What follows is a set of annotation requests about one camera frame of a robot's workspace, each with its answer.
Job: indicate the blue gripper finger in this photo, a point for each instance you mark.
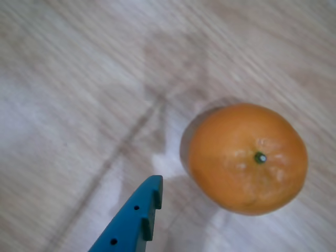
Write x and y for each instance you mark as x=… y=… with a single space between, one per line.
x=128 y=225

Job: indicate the orange with green stem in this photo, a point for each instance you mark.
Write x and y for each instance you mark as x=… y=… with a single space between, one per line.
x=246 y=160

